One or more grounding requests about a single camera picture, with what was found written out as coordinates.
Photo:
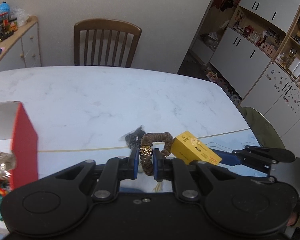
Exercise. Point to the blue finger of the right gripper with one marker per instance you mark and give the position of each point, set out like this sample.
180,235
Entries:
227,158

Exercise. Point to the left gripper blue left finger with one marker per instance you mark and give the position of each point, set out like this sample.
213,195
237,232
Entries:
112,173

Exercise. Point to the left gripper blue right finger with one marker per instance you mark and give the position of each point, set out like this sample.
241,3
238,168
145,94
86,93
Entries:
178,173

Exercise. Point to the small yellow box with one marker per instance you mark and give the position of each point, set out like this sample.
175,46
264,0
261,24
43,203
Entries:
188,148

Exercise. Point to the small black plastic bag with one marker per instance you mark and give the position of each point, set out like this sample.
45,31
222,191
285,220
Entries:
133,138

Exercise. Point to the red cardboard box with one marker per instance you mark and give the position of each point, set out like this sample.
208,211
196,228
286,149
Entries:
19,139

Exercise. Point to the brown wooden chair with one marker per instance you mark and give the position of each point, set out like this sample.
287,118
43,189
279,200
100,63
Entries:
105,42

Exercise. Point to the white wooden sideboard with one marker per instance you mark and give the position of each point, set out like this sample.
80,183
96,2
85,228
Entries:
22,49

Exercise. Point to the blue globe toy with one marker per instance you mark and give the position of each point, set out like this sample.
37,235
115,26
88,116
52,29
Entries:
4,8

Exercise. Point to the white wall cabinet unit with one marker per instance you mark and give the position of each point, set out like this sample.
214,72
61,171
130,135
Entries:
252,50

